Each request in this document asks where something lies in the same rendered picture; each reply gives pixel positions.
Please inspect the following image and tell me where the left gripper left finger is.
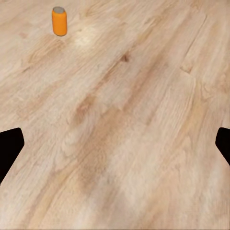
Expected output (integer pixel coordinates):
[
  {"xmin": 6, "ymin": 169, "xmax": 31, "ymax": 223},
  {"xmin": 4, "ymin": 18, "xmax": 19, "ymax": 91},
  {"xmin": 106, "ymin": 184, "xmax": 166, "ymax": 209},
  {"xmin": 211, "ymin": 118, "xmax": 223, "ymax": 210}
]
[{"xmin": 0, "ymin": 127, "xmax": 24, "ymax": 184}]

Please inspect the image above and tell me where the can of soda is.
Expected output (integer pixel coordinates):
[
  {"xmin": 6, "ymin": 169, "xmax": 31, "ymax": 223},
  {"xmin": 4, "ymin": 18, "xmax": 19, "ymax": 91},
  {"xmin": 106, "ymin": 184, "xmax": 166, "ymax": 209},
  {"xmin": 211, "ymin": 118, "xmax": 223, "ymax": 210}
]
[{"xmin": 52, "ymin": 6, "xmax": 68, "ymax": 37}]

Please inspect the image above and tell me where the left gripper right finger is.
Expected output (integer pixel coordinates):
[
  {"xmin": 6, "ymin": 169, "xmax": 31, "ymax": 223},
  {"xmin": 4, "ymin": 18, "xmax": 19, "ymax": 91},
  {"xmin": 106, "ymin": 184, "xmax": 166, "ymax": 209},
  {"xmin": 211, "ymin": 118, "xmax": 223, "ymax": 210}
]
[{"xmin": 215, "ymin": 127, "xmax": 230, "ymax": 165}]

